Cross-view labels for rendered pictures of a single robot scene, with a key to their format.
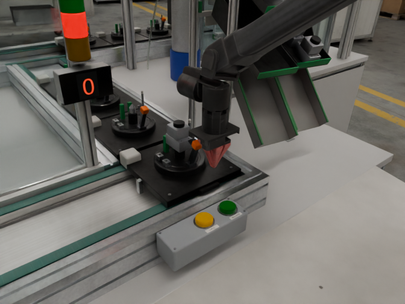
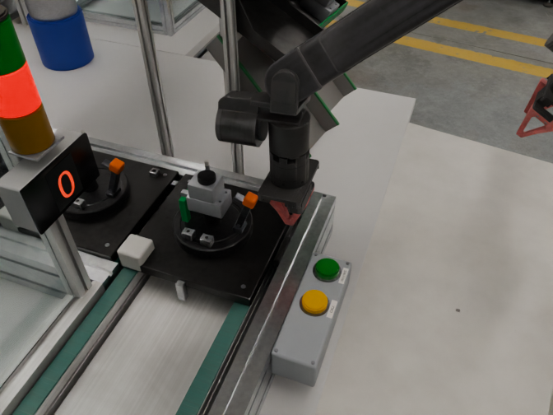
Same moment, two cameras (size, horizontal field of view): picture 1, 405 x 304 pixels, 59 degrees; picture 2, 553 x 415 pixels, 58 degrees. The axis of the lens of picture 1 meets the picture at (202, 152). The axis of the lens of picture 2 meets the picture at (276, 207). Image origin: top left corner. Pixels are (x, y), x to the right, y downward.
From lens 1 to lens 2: 38 cm
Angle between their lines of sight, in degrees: 27
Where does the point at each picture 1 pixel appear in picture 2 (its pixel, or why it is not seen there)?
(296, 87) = not seen: hidden behind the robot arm
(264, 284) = (404, 339)
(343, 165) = (377, 135)
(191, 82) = (246, 123)
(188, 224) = (299, 317)
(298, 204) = (366, 212)
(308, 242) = (410, 259)
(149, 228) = (257, 352)
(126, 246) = (250, 395)
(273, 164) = not seen: hidden behind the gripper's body
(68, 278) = not seen: outside the picture
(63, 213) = (95, 390)
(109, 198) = (143, 328)
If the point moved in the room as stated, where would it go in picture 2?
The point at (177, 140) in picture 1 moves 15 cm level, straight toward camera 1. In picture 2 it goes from (214, 203) to (266, 261)
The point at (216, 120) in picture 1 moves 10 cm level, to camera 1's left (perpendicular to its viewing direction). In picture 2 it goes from (300, 168) to (237, 193)
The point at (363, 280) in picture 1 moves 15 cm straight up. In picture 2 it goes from (488, 279) to (513, 224)
